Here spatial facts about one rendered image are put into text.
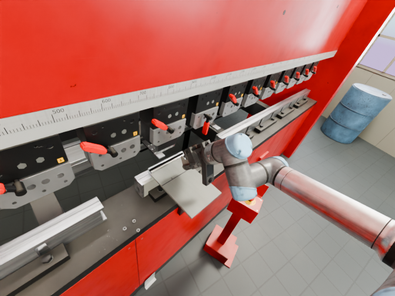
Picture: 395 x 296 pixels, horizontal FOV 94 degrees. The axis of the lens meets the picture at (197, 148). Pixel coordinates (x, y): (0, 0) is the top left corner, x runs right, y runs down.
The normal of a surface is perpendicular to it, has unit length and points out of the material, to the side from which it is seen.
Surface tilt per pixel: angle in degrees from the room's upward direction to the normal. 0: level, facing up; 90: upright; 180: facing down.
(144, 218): 0
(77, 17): 90
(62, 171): 90
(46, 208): 0
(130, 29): 90
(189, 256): 0
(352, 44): 90
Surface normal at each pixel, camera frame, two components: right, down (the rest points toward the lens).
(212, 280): 0.18, -0.74
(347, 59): -0.69, 0.37
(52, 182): 0.69, 0.56
